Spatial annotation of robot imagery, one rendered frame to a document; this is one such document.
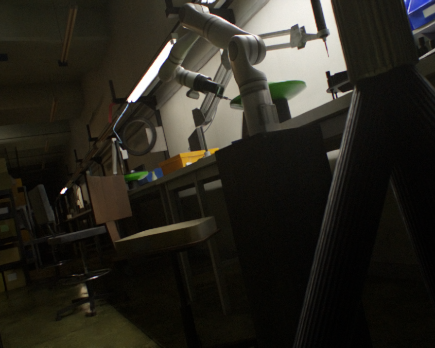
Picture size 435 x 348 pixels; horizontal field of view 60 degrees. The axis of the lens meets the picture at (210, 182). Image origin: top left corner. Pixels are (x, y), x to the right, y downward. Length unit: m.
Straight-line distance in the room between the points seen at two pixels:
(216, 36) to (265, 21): 1.73
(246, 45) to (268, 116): 0.22
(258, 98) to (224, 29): 0.31
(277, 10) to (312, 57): 0.50
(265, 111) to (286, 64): 1.74
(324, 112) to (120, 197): 1.00
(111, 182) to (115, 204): 0.10
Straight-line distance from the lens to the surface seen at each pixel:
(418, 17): 1.97
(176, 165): 2.56
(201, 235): 1.42
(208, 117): 2.05
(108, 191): 1.73
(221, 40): 1.36
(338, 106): 1.21
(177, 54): 1.70
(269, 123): 1.15
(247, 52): 1.21
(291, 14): 2.86
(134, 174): 3.44
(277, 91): 1.45
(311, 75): 2.68
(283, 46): 1.75
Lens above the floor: 0.71
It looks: 2 degrees up
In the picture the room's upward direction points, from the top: 13 degrees counter-clockwise
